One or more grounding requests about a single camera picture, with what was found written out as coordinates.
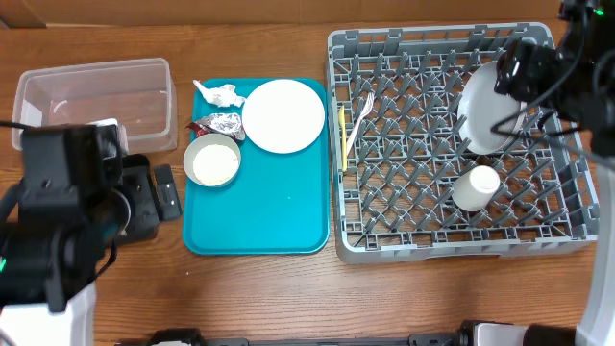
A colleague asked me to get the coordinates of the grey bowl with rice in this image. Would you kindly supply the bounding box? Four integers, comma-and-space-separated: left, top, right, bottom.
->
184, 134, 241, 187

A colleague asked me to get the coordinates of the grey dishwasher rack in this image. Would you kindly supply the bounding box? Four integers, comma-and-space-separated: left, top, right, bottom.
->
327, 22, 599, 263

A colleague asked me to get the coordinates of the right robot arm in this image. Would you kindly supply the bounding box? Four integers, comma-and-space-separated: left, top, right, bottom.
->
494, 1, 614, 345

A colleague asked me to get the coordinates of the yellow plastic spoon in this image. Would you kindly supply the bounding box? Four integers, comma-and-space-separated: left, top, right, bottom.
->
338, 105, 348, 173

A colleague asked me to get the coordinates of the white plastic cup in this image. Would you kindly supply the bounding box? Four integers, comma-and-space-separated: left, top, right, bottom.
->
452, 165, 501, 211

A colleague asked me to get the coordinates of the white plastic fork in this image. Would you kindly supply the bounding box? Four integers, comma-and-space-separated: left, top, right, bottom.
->
345, 92, 375, 155

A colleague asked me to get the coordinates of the clear plastic bin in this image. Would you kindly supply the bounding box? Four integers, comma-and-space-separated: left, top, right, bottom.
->
12, 58, 178, 154

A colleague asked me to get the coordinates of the white tissue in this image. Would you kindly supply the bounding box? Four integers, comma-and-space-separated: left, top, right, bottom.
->
193, 80, 246, 108

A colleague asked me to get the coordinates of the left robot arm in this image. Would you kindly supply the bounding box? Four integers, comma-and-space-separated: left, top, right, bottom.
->
1, 120, 183, 346

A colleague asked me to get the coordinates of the foil wrapper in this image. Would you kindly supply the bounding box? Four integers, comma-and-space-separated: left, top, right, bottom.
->
186, 112, 246, 141

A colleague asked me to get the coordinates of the white pink-rimmed plate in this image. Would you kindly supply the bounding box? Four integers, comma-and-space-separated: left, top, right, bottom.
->
241, 79, 326, 154

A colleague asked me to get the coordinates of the teal serving tray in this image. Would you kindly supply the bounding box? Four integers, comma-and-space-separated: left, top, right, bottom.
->
182, 77, 332, 256

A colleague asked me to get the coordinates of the grey plate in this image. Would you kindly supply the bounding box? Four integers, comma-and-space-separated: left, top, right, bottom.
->
457, 62, 526, 155

